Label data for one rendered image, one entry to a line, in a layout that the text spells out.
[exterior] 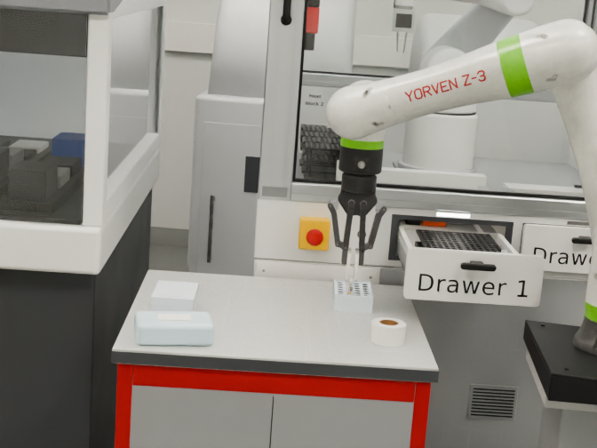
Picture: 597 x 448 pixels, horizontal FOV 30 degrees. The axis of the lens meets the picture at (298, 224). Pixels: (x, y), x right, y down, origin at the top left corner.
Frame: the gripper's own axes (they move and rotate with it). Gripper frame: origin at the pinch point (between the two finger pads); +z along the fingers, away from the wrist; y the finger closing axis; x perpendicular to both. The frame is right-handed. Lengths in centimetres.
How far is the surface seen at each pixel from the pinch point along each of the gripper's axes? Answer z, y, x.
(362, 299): 7.1, 2.7, -1.6
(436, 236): -3.7, 20.1, 18.1
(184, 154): 35, -75, 350
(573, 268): 3, 54, 25
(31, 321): 20, -71, 5
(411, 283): 0.9, 12.4, -8.3
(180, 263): 86, -70, 315
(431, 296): 3.6, 16.8, -8.2
